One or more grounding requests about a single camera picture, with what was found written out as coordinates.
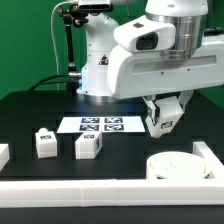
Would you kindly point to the camera on mount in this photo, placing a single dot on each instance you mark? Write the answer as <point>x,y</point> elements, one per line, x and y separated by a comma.
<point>95,5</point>

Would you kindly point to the white round stool seat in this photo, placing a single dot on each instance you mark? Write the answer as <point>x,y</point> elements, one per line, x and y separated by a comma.
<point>177,165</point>

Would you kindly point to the white U-shaped wall fence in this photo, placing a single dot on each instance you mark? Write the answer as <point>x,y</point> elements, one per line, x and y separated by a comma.
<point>112,192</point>

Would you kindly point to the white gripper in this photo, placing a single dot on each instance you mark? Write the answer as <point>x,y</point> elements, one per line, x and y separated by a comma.
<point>141,74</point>

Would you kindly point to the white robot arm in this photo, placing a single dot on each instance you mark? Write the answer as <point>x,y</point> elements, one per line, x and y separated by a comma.
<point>162,56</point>

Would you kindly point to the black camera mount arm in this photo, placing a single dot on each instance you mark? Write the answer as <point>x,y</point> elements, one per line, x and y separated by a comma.
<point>72,17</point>

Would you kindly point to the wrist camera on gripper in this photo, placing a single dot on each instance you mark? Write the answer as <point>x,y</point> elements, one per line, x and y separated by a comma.
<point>145,36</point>

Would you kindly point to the white marker sheet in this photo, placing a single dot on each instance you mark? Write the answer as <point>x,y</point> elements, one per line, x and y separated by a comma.
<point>129,124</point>

